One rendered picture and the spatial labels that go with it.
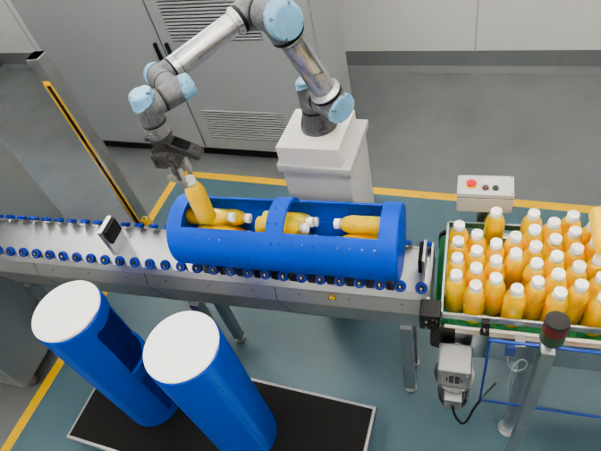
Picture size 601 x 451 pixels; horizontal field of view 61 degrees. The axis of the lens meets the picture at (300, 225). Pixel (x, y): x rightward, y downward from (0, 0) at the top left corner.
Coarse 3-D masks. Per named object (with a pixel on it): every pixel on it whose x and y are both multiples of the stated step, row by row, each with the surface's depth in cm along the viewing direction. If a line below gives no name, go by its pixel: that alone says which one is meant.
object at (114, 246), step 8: (104, 224) 221; (112, 224) 222; (104, 232) 219; (112, 232) 222; (120, 232) 228; (104, 240) 222; (112, 240) 223; (120, 240) 230; (112, 248) 225; (120, 248) 231
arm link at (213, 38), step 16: (240, 0) 163; (224, 16) 163; (240, 16) 162; (208, 32) 161; (224, 32) 162; (240, 32) 166; (192, 48) 160; (208, 48) 162; (160, 64) 159; (176, 64) 159; (192, 64) 162
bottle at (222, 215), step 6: (192, 210) 206; (216, 210) 203; (222, 210) 204; (186, 216) 206; (192, 216) 205; (216, 216) 202; (222, 216) 202; (192, 222) 207; (198, 222) 206; (216, 222) 203; (222, 222) 203; (228, 222) 204
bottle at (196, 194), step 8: (200, 184) 174; (192, 192) 172; (200, 192) 174; (192, 200) 174; (200, 200) 175; (208, 200) 179; (192, 208) 179; (200, 208) 177; (208, 208) 179; (200, 216) 180; (208, 216) 181
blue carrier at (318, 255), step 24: (168, 216) 196; (312, 216) 204; (336, 216) 201; (384, 216) 174; (168, 240) 196; (192, 240) 192; (216, 240) 189; (240, 240) 186; (264, 240) 183; (288, 240) 181; (312, 240) 178; (336, 240) 175; (360, 240) 173; (384, 240) 171; (216, 264) 198; (240, 264) 193; (264, 264) 189; (288, 264) 185; (312, 264) 182; (336, 264) 178; (360, 264) 175; (384, 264) 173
